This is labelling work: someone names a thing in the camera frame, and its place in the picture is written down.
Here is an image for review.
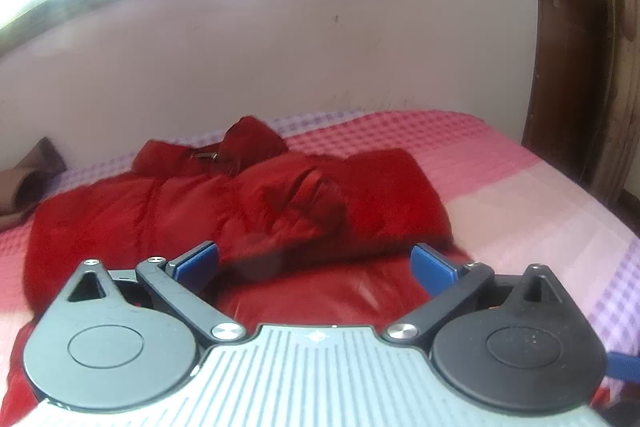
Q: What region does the brown wooden door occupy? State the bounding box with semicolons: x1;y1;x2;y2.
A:
521;0;640;228

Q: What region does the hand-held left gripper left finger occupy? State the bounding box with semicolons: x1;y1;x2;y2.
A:
66;241;250;348

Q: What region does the red puffer jacket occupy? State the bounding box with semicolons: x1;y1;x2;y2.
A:
7;116;626;412

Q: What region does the beige curtain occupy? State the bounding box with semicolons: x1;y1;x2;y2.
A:
0;136;69;216

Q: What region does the pink checked blanket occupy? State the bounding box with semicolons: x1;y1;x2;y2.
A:
0;109;640;427

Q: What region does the blue strap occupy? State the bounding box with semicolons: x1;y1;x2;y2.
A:
606;351;640;384

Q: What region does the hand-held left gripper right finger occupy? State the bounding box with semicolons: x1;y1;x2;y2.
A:
383;243;565;349

